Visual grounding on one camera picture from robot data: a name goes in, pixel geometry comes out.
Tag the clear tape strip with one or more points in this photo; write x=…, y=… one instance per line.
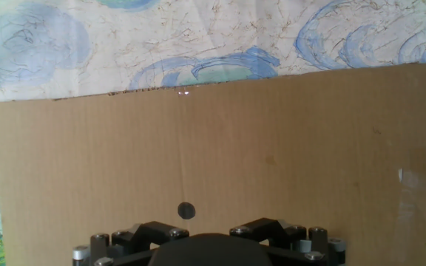
x=420, y=184

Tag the small clear tape piece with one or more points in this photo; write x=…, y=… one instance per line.
x=183, y=92

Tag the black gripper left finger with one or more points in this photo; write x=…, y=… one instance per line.
x=139, y=236

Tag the black round dot mark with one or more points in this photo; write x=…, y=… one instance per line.
x=186, y=210

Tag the painted green blue cloth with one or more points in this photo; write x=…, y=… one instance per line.
x=87, y=37

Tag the brown cardboard sheet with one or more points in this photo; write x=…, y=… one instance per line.
x=272, y=147

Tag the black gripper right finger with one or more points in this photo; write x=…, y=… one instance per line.
x=294, y=236

